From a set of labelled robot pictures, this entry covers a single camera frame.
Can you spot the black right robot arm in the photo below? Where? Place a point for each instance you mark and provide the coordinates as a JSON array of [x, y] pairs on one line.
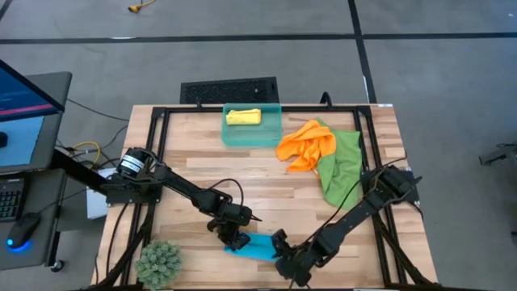
[[363, 210]]

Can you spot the black diagonal support beam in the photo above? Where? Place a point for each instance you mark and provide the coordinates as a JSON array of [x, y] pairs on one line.
[[76, 169]]

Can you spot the green microfiber towel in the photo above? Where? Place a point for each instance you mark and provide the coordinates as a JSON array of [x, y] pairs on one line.
[[343, 169]]

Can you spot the black backlit keyboard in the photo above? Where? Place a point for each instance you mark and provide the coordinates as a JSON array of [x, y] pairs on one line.
[[10, 200]]

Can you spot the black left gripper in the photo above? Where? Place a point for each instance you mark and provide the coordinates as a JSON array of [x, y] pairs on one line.
[[232, 220]]

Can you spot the black desk caster wheel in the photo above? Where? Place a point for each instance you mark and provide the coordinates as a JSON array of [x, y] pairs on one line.
[[57, 265]]

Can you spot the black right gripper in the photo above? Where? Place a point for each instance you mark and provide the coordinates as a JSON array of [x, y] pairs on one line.
[[299, 264]]

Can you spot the black computer mouse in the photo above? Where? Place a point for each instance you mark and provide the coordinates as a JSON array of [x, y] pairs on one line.
[[23, 229]]

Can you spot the blue microfiber towel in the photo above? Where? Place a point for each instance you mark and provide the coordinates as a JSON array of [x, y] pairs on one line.
[[260, 247]]

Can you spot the orange microfiber towel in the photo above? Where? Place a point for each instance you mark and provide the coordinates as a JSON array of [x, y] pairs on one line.
[[307, 145]]

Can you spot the white box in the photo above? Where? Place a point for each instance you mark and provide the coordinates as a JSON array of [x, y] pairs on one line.
[[95, 204]]

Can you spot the desk computer monitor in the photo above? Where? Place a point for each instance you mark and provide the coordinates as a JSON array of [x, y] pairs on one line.
[[24, 133]]

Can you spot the yellow microfiber towel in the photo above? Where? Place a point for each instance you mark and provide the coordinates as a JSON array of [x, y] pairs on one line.
[[243, 117]]

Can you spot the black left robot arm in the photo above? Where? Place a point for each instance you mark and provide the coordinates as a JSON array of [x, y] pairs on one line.
[[177, 184]]

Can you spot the black metal table frame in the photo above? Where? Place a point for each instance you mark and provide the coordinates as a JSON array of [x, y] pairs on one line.
[[363, 133]]

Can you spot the grey computer desk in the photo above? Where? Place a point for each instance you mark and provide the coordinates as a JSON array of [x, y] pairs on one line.
[[44, 238]]

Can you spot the green artificial plant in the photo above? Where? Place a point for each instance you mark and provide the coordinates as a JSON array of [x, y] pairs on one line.
[[158, 264]]

